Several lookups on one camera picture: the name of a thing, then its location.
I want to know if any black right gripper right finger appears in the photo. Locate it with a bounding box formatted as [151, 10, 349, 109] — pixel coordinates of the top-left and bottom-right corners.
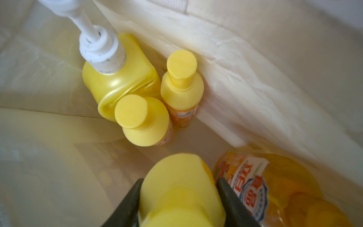
[216, 178, 260, 227]

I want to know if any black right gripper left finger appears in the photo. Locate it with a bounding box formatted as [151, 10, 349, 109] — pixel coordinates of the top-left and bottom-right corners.
[102, 178, 144, 227]

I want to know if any orange pump dish soap bottle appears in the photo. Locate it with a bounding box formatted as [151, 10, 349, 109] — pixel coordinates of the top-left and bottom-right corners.
[213, 151, 352, 227]

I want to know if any orange bottle yellow cap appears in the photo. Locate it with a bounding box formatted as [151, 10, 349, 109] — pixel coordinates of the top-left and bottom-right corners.
[139, 153, 226, 227]
[161, 50, 204, 129]
[115, 95, 173, 147]

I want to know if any cream starry night tote bag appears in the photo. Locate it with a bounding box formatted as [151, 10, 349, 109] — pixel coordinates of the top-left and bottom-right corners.
[1, 1, 363, 227]

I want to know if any yellow pump dish soap bottle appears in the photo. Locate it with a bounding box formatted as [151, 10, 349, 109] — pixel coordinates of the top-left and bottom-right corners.
[40, 1, 161, 122]

